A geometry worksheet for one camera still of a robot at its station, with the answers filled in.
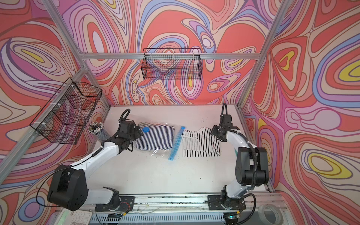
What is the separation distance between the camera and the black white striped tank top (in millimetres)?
926

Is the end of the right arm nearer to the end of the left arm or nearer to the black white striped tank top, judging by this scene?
the black white striped tank top

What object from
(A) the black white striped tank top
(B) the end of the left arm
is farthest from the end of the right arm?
(B) the end of the left arm
